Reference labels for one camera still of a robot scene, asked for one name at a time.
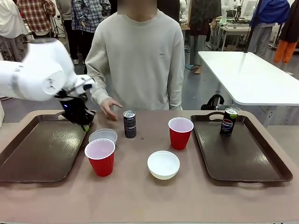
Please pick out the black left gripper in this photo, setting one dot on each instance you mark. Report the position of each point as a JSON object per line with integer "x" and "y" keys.
{"x": 74, "y": 112}

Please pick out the white plastic bowl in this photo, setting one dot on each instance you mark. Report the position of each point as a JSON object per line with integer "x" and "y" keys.
{"x": 104, "y": 134}
{"x": 163, "y": 165}

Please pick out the black Pepsi can silver top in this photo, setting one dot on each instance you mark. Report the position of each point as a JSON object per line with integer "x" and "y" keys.
{"x": 129, "y": 126}

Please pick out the red plastic cup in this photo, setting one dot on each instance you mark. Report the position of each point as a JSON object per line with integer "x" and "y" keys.
{"x": 180, "y": 137}
{"x": 100, "y": 163}

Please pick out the person's right forearm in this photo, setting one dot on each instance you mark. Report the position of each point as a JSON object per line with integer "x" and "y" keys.
{"x": 99, "y": 91}

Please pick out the person's left forearm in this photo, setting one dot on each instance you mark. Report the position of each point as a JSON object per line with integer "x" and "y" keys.
{"x": 175, "y": 99}

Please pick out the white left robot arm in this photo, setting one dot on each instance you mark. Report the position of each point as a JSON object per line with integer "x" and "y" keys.
{"x": 35, "y": 74}

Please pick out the person's right hand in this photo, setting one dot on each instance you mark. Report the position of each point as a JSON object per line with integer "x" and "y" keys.
{"x": 108, "y": 107}

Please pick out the brown plastic tray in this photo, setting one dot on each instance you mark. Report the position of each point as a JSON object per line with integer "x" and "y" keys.
{"x": 243, "y": 154}
{"x": 46, "y": 151}

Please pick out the person in beige sweatshirt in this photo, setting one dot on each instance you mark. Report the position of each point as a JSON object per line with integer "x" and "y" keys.
{"x": 137, "y": 63}

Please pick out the person in blue plaid shirt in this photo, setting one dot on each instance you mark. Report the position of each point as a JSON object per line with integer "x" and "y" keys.
{"x": 87, "y": 16}

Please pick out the person in red plaid shirt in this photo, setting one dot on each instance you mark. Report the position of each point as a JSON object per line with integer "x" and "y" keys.
{"x": 37, "y": 14}

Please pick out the person in white shirt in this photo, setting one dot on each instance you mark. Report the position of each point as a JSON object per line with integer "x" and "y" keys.
{"x": 10, "y": 23}

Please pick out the black backpack on floor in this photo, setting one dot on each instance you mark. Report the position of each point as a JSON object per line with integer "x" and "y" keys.
{"x": 213, "y": 102}

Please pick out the black Pepsi can green accent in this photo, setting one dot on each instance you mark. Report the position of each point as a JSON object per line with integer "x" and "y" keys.
{"x": 227, "y": 124}

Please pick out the person in dark coat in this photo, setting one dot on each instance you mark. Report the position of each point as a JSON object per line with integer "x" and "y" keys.
{"x": 201, "y": 23}

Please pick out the white folding table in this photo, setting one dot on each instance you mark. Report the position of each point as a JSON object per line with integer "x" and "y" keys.
{"x": 252, "y": 74}

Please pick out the white background desk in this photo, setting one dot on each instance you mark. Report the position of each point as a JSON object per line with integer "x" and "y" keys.
{"x": 233, "y": 30}

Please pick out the black vertical pole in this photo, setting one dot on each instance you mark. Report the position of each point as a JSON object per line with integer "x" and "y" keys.
{"x": 251, "y": 28}

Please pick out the person in blue jacket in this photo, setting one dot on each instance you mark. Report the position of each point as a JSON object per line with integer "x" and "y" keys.
{"x": 266, "y": 21}

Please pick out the person in orange trousers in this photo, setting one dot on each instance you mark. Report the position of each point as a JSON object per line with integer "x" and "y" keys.
{"x": 286, "y": 44}

